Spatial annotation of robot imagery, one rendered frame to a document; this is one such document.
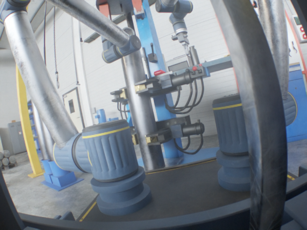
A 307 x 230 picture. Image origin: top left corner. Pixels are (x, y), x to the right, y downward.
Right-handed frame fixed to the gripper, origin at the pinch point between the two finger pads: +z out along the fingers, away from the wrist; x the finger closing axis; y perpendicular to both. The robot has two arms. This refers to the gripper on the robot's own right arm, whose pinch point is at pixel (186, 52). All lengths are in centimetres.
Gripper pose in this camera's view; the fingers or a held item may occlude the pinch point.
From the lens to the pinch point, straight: 136.5
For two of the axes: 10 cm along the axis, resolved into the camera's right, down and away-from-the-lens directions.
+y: 8.4, -1.7, -5.2
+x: 5.1, -1.3, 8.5
